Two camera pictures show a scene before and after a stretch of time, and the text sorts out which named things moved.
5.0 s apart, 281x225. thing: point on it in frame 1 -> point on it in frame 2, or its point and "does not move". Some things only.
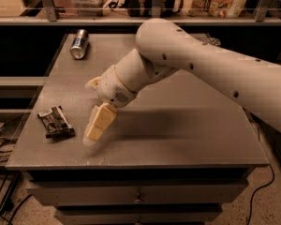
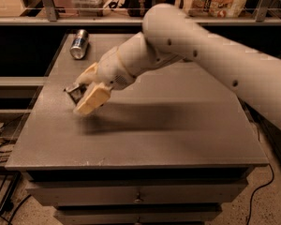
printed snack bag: [218, 1] does not move
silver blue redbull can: [80, 44] does not move
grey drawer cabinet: [170, 156] does not move
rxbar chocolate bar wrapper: [56, 124] -> [76, 91]
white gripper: [112, 85] -> [111, 68]
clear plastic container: [88, 1] does not move
